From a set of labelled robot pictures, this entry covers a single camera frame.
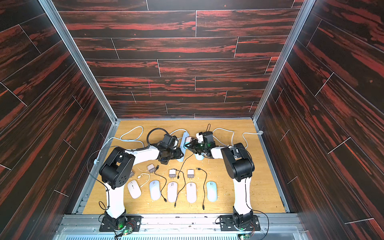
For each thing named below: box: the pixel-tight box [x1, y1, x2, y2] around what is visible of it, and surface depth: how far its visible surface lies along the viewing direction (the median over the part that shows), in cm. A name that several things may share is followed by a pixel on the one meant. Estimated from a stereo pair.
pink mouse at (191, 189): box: [186, 182, 197, 204], surface depth 84 cm
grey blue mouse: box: [206, 181, 218, 202], surface depth 84 cm
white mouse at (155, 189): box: [149, 180, 162, 201], surface depth 85 cm
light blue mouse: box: [195, 153, 205, 161], surface depth 97 cm
